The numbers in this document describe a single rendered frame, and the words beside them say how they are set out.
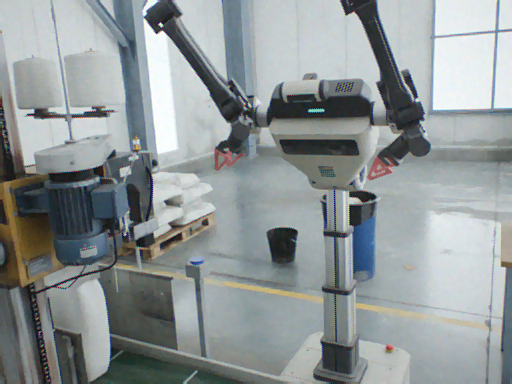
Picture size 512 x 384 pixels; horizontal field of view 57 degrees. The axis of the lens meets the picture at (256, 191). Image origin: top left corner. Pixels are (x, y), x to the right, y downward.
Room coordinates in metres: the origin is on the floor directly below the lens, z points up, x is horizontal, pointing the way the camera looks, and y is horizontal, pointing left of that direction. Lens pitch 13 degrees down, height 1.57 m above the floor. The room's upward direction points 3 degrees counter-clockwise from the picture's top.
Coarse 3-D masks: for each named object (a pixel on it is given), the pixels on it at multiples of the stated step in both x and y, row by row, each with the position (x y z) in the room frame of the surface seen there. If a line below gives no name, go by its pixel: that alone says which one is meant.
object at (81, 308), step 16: (64, 272) 1.86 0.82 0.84; (80, 272) 1.81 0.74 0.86; (80, 288) 1.76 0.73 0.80; (96, 288) 1.82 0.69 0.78; (64, 304) 1.76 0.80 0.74; (80, 304) 1.75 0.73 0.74; (96, 304) 1.80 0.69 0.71; (64, 320) 1.76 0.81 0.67; (80, 320) 1.75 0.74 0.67; (96, 320) 1.78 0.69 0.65; (96, 336) 1.77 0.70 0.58; (96, 352) 1.77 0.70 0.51; (96, 368) 1.76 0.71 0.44
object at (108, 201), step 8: (104, 184) 1.37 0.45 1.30; (112, 184) 1.36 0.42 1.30; (120, 184) 1.34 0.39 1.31; (96, 192) 1.29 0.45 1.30; (104, 192) 1.28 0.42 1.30; (112, 192) 1.28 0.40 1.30; (120, 192) 1.32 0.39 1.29; (96, 200) 1.28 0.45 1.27; (104, 200) 1.28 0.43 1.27; (112, 200) 1.28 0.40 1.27; (120, 200) 1.31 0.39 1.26; (96, 208) 1.28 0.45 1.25; (104, 208) 1.28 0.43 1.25; (112, 208) 1.28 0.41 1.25; (120, 208) 1.31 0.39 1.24; (128, 208) 1.37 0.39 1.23; (96, 216) 1.28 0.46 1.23; (104, 216) 1.28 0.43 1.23; (112, 216) 1.28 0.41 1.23; (120, 216) 1.29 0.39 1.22; (112, 224) 1.32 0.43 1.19
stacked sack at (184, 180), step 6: (156, 174) 5.25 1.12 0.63; (162, 174) 5.23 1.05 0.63; (168, 174) 5.24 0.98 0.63; (174, 174) 5.23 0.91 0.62; (180, 174) 5.17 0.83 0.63; (186, 174) 5.17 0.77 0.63; (192, 174) 5.17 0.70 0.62; (156, 180) 5.04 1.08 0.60; (162, 180) 5.00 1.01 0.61; (168, 180) 4.98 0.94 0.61; (174, 180) 4.95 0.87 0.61; (180, 180) 4.95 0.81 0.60; (186, 180) 5.02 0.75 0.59; (192, 180) 5.11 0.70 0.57; (198, 180) 5.19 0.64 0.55; (180, 186) 4.90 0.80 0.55; (186, 186) 4.99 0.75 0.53
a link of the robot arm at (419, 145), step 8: (392, 112) 1.37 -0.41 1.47; (424, 112) 1.34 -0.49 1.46; (416, 120) 1.36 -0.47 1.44; (424, 120) 1.35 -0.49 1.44; (400, 128) 1.36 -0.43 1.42; (408, 128) 1.33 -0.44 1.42; (416, 128) 1.31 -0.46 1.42; (408, 136) 1.33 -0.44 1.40; (416, 136) 1.28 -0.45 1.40; (424, 136) 1.29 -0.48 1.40; (408, 144) 1.31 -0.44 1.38; (416, 144) 1.29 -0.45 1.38; (424, 144) 1.28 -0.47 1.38; (416, 152) 1.29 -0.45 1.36; (424, 152) 1.29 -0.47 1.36
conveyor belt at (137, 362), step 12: (120, 360) 1.91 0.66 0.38; (132, 360) 1.91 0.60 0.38; (144, 360) 1.90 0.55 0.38; (156, 360) 1.89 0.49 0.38; (108, 372) 1.82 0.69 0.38; (120, 372) 1.82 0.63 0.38; (132, 372) 1.81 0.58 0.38; (144, 372) 1.81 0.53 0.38; (156, 372) 1.80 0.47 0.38; (168, 372) 1.80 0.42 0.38; (180, 372) 1.79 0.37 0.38; (192, 372) 1.79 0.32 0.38
